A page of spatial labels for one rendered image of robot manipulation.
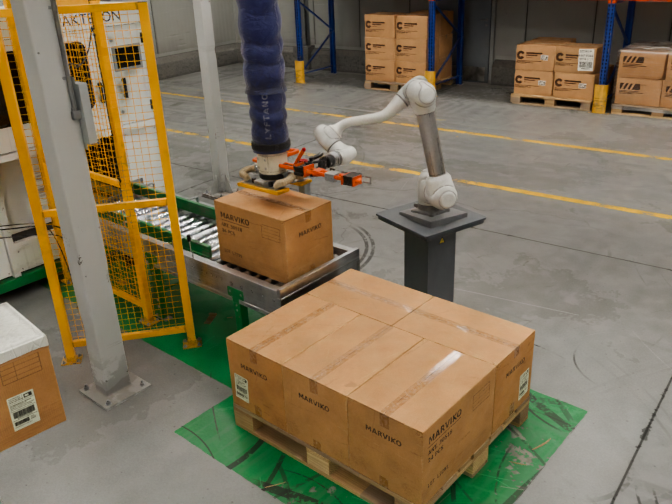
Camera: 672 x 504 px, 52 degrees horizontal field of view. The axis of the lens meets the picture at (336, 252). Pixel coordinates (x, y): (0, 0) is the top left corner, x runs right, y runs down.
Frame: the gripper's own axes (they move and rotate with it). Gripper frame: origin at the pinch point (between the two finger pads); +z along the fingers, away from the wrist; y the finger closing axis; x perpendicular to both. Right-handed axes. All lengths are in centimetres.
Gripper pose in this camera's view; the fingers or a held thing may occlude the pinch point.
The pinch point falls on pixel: (306, 169)
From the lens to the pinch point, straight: 386.0
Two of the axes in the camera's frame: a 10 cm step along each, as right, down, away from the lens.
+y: 0.3, 9.1, 4.1
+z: -6.5, 3.3, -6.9
